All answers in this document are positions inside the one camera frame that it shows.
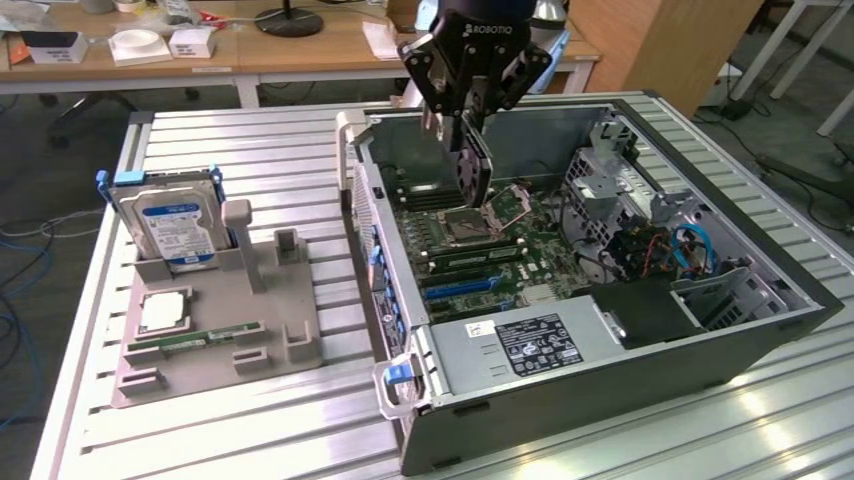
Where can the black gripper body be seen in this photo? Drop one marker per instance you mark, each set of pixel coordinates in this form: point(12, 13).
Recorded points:
point(483, 60)

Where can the black graphics card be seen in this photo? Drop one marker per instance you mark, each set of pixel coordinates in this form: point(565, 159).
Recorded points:
point(476, 175)

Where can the white paper stack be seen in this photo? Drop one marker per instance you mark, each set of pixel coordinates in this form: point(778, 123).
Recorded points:
point(383, 40)

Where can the brown cardboard box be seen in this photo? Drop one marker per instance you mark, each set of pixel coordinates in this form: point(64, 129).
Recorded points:
point(400, 12)

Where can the wooden cabinet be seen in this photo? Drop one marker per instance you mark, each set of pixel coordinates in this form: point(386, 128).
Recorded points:
point(667, 50)

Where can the black round lamp base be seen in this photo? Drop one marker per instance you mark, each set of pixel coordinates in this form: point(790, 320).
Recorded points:
point(290, 22)

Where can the metal drive cage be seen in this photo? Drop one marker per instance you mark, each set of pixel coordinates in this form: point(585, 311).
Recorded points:
point(601, 190)

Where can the black RAM slot bank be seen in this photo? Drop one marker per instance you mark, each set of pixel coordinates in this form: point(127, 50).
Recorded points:
point(467, 250)
point(420, 195)

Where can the metal socket cover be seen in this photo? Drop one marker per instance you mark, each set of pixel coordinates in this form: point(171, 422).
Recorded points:
point(514, 205)

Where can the black floor box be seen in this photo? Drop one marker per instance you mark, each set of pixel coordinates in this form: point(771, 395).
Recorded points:
point(734, 109)

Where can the CPU socket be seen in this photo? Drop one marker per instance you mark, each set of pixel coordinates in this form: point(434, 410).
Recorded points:
point(467, 227)

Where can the white labelled box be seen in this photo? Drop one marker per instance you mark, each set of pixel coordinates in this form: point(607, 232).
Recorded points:
point(194, 42)

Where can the labelled RAM stick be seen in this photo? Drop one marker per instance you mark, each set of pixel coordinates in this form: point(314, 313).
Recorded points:
point(476, 256)

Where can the green motherboard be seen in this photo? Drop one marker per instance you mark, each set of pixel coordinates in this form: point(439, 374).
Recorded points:
point(547, 270)

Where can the long black expansion slot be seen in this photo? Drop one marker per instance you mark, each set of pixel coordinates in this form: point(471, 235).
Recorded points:
point(454, 276)

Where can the white square tray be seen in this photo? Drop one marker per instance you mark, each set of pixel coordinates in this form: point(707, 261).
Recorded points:
point(140, 50)

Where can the black floor stand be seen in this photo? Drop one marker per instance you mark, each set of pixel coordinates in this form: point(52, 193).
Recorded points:
point(801, 172)

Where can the blue expansion slot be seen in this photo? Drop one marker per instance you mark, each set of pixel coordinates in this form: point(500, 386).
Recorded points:
point(460, 289)

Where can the white tape roll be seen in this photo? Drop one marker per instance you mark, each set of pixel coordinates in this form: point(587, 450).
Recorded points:
point(128, 5)

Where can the wooden desk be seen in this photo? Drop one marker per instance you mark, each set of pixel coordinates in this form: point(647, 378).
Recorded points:
point(100, 72)

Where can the hard disk with blue caddy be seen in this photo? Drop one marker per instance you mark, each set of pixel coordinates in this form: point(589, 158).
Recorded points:
point(174, 225)

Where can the grey cup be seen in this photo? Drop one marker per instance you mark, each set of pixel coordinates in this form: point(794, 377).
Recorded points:
point(97, 6)

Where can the black chair base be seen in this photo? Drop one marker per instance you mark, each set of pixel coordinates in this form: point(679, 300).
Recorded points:
point(80, 110)

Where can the grey disk bay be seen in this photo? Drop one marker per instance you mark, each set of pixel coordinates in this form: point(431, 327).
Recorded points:
point(721, 300)

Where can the white box black lid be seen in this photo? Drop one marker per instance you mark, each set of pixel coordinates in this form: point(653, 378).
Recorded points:
point(56, 52)

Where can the grey parts rack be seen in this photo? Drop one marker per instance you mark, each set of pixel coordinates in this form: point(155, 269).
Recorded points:
point(220, 310)

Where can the grey power supply unit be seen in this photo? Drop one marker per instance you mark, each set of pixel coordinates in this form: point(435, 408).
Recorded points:
point(467, 365)

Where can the orange packet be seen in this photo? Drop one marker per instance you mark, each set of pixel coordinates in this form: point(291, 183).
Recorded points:
point(19, 54)

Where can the silver CPU chip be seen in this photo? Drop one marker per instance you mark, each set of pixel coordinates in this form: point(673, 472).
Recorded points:
point(163, 312)

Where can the green RAM stick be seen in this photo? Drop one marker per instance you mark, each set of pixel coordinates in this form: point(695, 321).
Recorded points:
point(196, 337)

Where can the black open PC case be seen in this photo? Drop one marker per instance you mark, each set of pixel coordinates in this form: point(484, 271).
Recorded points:
point(601, 400)

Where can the white table frame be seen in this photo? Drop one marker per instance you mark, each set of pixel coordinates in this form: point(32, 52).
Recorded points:
point(765, 52)

